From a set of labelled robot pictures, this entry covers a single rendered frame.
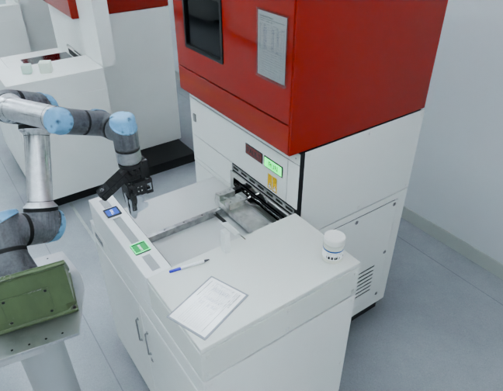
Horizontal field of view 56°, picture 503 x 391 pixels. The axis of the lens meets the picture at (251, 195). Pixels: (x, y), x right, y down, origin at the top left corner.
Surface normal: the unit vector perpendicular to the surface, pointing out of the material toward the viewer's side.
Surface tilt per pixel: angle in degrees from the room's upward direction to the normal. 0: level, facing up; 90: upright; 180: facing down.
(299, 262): 0
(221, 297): 0
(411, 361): 0
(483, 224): 90
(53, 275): 90
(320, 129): 90
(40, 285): 90
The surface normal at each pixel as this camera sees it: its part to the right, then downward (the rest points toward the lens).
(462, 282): 0.00, -0.83
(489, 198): -0.82, 0.33
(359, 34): 0.58, 0.46
